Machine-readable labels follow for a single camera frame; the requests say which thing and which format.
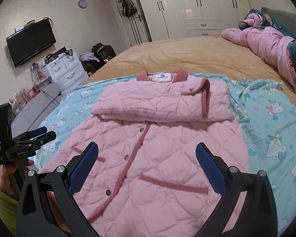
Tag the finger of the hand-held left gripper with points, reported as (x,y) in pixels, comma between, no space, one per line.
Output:
(45,136)
(38,131)

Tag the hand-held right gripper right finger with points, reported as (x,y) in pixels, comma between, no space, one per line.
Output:
(209,167)

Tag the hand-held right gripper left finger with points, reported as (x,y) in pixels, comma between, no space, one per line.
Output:
(82,167)

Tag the pink quilted jacket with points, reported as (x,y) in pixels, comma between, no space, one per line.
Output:
(150,165)

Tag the person's left forearm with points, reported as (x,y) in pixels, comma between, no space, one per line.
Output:
(3,209)

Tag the person's left hand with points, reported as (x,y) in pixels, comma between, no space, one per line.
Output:
(5,177)

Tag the grey low desk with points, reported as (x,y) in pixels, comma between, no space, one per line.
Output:
(39,98)

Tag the white drawer cabinet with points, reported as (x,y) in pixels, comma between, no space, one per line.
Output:
(66,71)

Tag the blue cartoon printed blanket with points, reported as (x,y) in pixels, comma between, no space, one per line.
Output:
(273,118)

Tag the black flat television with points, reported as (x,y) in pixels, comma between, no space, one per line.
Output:
(29,43)

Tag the purple cloth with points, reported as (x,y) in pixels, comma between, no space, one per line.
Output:
(87,56)

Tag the black bag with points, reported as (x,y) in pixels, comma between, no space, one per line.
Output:
(103,50)

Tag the tan bed blanket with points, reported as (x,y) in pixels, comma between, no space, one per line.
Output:
(187,54)

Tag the pink floral comforter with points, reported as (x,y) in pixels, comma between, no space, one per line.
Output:
(264,42)

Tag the white door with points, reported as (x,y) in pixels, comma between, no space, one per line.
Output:
(143,29)

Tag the bags hanging on door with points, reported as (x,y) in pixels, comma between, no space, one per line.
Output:
(128,7)

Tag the white wardrobe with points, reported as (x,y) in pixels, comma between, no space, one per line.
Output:
(204,5)

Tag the grey padded headboard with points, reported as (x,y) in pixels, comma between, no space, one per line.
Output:
(286,17)

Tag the round wall clock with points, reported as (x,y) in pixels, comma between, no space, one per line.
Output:
(82,3)

